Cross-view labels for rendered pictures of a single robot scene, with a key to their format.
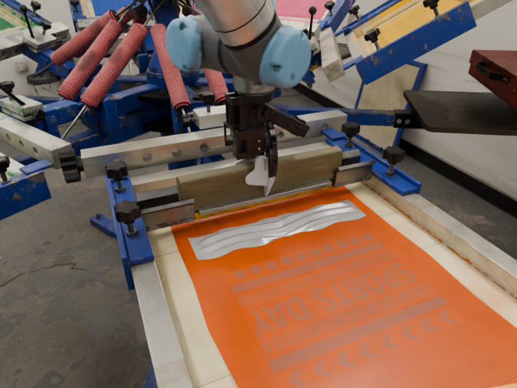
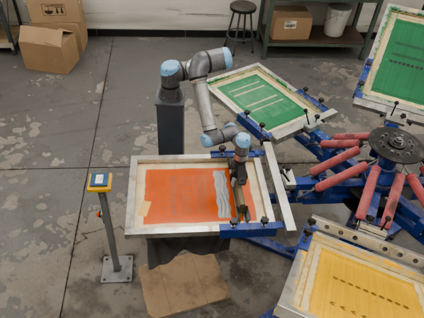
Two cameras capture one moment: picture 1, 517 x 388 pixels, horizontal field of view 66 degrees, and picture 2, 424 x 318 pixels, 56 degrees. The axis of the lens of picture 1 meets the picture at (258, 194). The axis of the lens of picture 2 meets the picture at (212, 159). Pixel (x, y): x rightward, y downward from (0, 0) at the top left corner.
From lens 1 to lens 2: 2.22 m
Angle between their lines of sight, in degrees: 79
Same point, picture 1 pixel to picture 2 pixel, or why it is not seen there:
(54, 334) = (301, 206)
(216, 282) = (202, 172)
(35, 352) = not seen: hidden behind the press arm
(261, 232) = (219, 185)
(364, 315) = (178, 196)
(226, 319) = (189, 171)
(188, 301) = (198, 166)
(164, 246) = (223, 164)
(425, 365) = (159, 200)
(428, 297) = (176, 212)
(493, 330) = (160, 218)
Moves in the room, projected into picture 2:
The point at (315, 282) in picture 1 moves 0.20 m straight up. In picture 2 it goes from (193, 191) to (194, 166)
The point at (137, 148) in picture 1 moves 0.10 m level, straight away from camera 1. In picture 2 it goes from (267, 154) to (283, 154)
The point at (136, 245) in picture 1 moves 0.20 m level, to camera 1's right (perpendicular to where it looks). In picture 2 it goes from (216, 154) to (206, 176)
